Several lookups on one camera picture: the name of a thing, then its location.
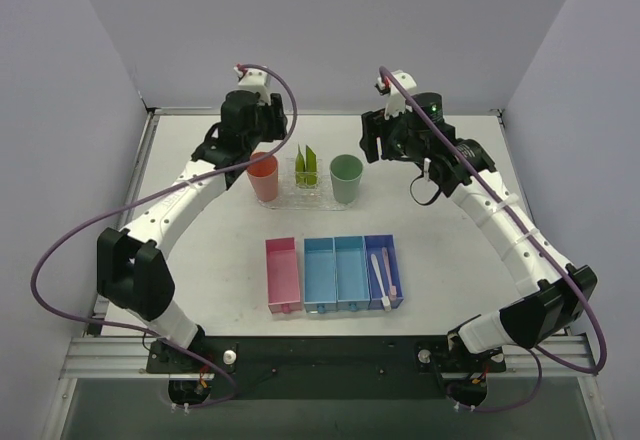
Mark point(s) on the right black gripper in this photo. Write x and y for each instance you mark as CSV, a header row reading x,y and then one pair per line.
x,y
373,135

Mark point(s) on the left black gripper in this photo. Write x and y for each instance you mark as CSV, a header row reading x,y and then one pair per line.
x,y
275,117

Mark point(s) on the yellow-green toothpaste tube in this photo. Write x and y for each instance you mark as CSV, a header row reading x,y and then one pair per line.
x,y
300,169
310,172

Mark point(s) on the orange plastic cup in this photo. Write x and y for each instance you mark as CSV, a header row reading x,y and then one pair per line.
x,y
263,176

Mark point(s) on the green plastic cup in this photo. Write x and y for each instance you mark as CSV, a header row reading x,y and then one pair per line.
x,y
346,172

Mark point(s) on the clear textured plastic box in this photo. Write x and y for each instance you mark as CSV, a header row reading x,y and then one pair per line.
x,y
319,196

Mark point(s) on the pink toothbrush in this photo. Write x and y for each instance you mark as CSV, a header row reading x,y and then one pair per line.
x,y
392,291

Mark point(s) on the white toothbrush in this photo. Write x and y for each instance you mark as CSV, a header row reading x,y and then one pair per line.
x,y
377,271

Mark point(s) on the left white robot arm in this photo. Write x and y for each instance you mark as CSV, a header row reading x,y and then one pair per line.
x,y
132,270

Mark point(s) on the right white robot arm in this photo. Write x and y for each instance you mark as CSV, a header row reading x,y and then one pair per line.
x,y
551,288

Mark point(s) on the clear textured oval tray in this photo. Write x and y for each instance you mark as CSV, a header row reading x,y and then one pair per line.
x,y
333,206

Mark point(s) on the purple-blue storage bin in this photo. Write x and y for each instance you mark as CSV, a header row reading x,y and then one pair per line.
x,y
383,272

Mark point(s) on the light blue bin left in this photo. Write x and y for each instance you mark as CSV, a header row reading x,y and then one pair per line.
x,y
320,291

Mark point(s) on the light blue bin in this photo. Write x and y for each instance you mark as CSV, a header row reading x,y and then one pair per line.
x,y
320,291
353,292

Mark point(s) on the light blue bin middle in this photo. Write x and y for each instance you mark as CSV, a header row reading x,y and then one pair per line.
x,y
353,292

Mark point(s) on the pink storage bin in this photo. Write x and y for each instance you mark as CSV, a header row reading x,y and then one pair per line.
x,y
283,280

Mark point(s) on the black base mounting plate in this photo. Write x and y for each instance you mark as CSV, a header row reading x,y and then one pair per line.
x,y
396,367

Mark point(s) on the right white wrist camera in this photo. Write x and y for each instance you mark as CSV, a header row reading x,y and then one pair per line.
x,y
396,86

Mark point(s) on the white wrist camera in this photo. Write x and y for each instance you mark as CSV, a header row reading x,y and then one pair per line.
x,y
396,86
254,80

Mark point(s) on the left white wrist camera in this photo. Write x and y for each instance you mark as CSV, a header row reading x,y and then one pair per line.
x,y
254,80

